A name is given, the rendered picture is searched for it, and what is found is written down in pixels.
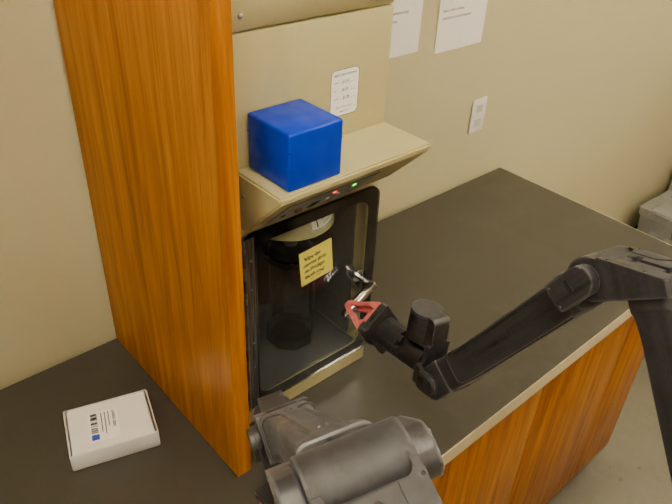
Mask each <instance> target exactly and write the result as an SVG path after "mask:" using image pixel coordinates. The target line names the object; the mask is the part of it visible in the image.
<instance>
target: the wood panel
mask: <svg viewBox="0 0 672 504"><path fill-rule="evenodd" d="M53 5H54V10H55V15H56V21H57V26H58V31H59V37H60V42H61V47H62V52H63V58H64V63H65V68H66V74H67V79H68V84H69V89H70V95H71V100H72V105H73V111H74V116H75V121H76V126H77V132H78V137H79V142H80V147H81V153H82V158H83V163H84V169H85V174H86V179H87V184H88V190H89V195H90V200H91V206H92V211H93V216H94V221H95V227H96V232H97V237H98V243H99V248H100V253H101V258H102V264H103V269H104V274H105V280H106V285H107V290H108V295H109V301H110V306H111V311H112V317H113V322H114V327H115V332H116V338H117V339H118V340H119V341H120V343H121V344H122V345H123V346H124V347H125V348H126V349H127V351H128V352H129V353H130V354H131V355H132V356H133V357H134V359H135V360H136V361H137V362H138V363H139V364H140V365H141V367H142V368H143V369H144V370H145V371H146V372H147V373H148V375H149V376H150V377H151V378H152V379H153V380H154V381H155V383H156V384H157V385H158V386H159V387H160V388H161V389H162V391H163V392H164V393H165V394H166V395H167V396H168V397H169V399H170V400H171V401H172V402H173V403H174V404H175V405H176V407H177V408H178V409H179V410H180V411H181V412H182V413H183V415H184V416H185V417H186V418H187V419H188V420H189V422H190V423H191V424H192V425H193V426H194V427H195V428H196V430H197V431H198V432H199V433H200V434H201V435H202V436H203V438H204V439H205V440H206V441H207V442H208V443H209V444H210V446H211V447H212V448H213V449H214V450H215V451H216V452H217V454H218V455H219V456H220V457H221V458H222V459H223V460H224V462H225V463H226V464H227V465H228V466H229V467H230V468H231V470H232V471H233V472H234V473H235V474H236V475H237V476H238V477H240V476H241V475H243V474H244V473H246V472H247V471H249V470H250V469H251V448H250V443H249V439H248V436H247V433H246V430H247V429H249V428H250V426H249V403H248V380H247V357H246V335H245V312H244V289H243V266H242V244H241V221H240V198H239V175H238V152H237V130H236V107H235V84H234V61H233V39H232V16H231V0H53Z"/></svg>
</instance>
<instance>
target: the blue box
mask: <svg viewBox="0 0 672 504"><path fill-rule="evenodd" d="M342 127H343V120H342V119H341V118H339V117H337V116H335V115H333V114H331V113H329V112H327V111H325V110H323V109H321V108H319V107H317V106H315V105H313V104H311V103H309V102H307V101H305V100H303V99H296V100H293V101H289V102H285V103H282V104H278V105H274V106H271V107H267V108H263V109H260V110H256V111H252V112H249V113H248V130H247V131H248V139H249V166H250V168H251V169H253V170H254V171H256V172H258V173H259V174H261V175H262V176H264V177H265V178H267V179H269V180H270V181H272V182H273V183H275V184H276V185H278V186H280V187H281V188H283V189H284V190H286V191H287V192H292V191H295V190H298V189H300V188H303V187H306V186H308V185H311V184H314V183H316V182H319V181H322V180H324V179H327V178H330V177H333V176H335V175H338V174H339V173H340V165H341V146H342V137H343V136H342Z"/></svg>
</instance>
